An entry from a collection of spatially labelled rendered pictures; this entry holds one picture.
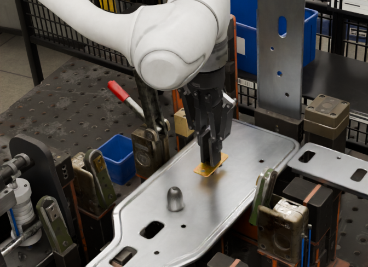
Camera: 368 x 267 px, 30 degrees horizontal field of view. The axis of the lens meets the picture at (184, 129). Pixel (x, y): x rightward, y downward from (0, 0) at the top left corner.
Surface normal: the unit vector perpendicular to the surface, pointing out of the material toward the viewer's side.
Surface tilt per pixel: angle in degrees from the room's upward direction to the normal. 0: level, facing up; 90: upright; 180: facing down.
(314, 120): 89
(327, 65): 0
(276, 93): 90
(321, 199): 0
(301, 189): 0
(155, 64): 95
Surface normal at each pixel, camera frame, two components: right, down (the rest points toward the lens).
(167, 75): -0.14, 0.59
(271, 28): -0.59, 0.50
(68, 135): -0.07, -0.81
